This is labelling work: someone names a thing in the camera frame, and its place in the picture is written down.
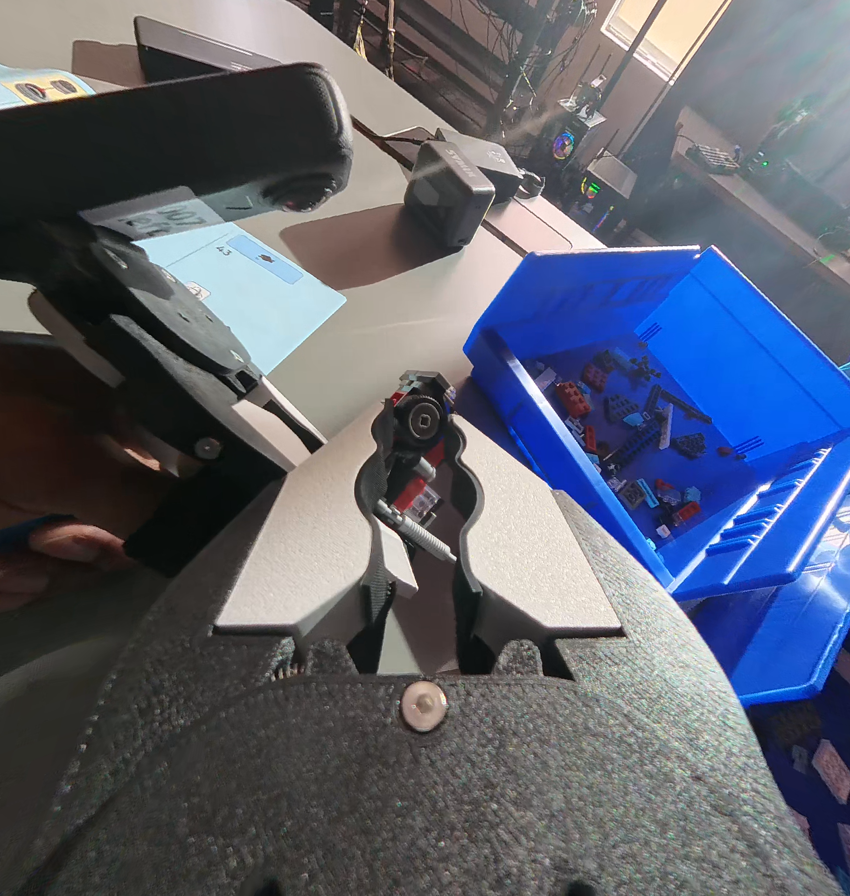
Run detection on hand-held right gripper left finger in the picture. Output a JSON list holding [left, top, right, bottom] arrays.
[[214, 401, 420, 664]]

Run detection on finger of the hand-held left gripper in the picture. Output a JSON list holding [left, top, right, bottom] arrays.
[[257, 377, 329, 454], [229, 392, 315, 476]]

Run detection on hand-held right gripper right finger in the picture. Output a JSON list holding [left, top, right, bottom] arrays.
[[445, 414, 625, 676]]

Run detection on black toy wheel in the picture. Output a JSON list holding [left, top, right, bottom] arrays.
[[390, 393, 446, 445]]

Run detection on toy brick vehicle model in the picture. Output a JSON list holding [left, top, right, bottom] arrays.
[[372, 370, 461, 564]]

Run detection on grey desk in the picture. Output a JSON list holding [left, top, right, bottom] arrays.
[[0, 0, 608, 701]]

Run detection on person's left hand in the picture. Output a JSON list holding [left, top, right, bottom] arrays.
[[0, 332, 189, 616]]

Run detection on light blue instruction booklet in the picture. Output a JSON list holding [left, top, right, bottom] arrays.
[[0, 55, 348, 379]]

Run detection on pile of loose toy bricks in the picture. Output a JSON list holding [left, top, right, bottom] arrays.
[[530, 346, 748, 543]]

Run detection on blue plastic bin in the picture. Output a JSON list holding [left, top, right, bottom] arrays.
[[684, 490, 850, 896], [463, 245, 850, 604]]

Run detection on black power bank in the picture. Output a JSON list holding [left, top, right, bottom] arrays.
[[132, 15, 286, 85]]

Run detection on black adapter box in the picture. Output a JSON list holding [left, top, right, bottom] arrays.
[[435, 127, 525, 204]]

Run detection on computer case with glowing fans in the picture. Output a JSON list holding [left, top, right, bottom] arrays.
[[540, 115, 587, 172], [582, 157, 639, 232]]

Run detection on grey action camera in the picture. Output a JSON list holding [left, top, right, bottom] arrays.
[[403, 140, 497, 249]]

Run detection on brown cable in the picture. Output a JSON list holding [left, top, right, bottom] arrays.
[[351, 115, 426, 165]]

